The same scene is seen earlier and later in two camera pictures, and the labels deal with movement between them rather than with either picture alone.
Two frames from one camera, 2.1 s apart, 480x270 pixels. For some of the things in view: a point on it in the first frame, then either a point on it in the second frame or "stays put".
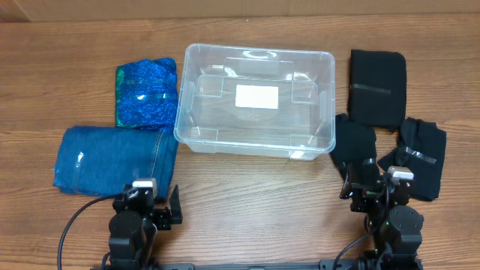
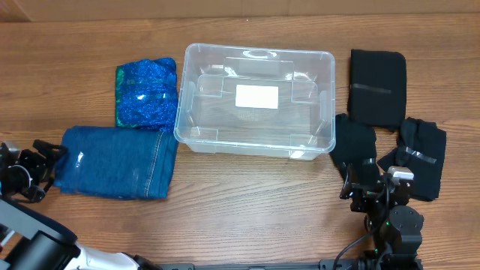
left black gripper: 164,214 → 28,160
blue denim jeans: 100,161 stays put
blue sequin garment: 146,94 stays put
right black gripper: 368,189 stays put
